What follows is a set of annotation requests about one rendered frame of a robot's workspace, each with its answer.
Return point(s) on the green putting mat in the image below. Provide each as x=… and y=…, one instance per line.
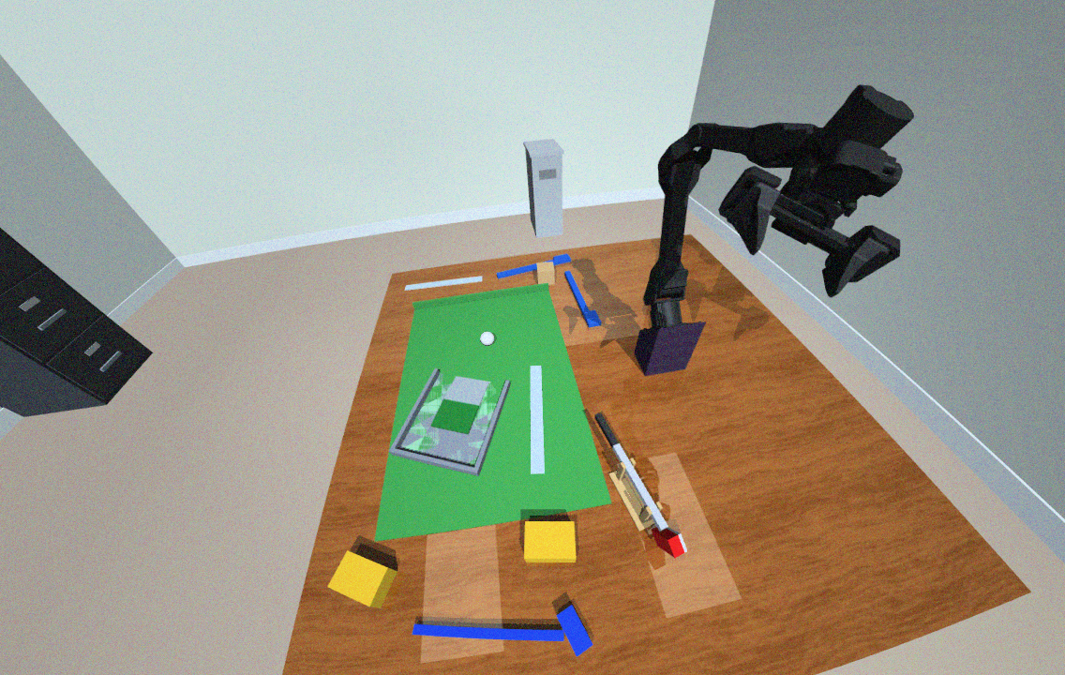
x=421, y=499

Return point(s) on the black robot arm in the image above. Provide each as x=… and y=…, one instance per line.
x=845, y=153

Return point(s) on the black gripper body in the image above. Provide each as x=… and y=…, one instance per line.
x=810, y=220

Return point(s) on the yellow block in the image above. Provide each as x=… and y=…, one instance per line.
x=363, y=580
x=549, y=542

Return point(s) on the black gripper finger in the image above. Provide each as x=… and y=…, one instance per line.
x=751, y=215
x=837, y=274

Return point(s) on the white putter shaft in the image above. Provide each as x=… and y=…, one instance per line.
x=665, y=537

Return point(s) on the tan block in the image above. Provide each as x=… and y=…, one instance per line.
x=545, y=273

